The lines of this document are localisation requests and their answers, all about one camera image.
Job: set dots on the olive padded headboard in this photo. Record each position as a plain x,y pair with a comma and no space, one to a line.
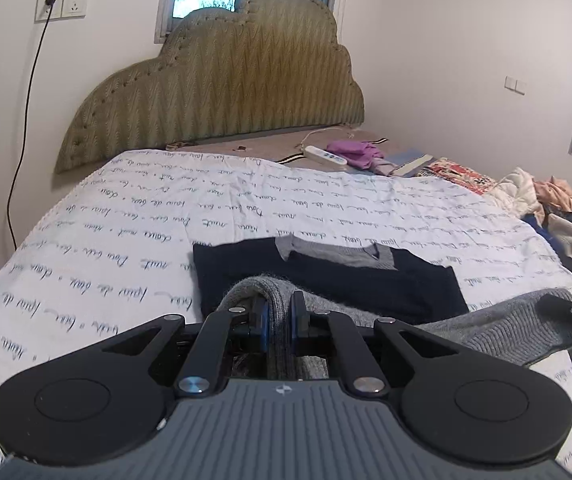
226,85

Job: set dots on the brown bed sheet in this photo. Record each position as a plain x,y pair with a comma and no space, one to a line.
266,147

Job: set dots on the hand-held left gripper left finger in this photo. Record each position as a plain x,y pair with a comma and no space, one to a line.
262,327

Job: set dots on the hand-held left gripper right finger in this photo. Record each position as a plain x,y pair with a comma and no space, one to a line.
296,325

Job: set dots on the red floral cloth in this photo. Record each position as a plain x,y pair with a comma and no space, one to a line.
458,174

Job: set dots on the pink garment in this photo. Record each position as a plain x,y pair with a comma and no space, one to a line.
558,195

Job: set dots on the grey sweater with navy sleeves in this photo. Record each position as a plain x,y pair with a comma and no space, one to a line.
355,280

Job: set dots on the white double light switch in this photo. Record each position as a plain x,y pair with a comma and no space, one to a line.
514,84

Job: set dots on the blue striped cloth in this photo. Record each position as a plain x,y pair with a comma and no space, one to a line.
413,162

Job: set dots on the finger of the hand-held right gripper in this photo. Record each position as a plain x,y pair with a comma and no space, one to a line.
565,310

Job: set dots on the white power strip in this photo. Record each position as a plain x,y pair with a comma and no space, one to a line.
325,156

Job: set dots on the white script-print blanket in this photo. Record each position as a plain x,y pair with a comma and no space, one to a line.
166,220

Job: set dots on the white wall socket with plug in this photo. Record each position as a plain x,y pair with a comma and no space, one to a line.
47,7

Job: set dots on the purple cloth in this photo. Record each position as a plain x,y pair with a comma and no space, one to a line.
353,152

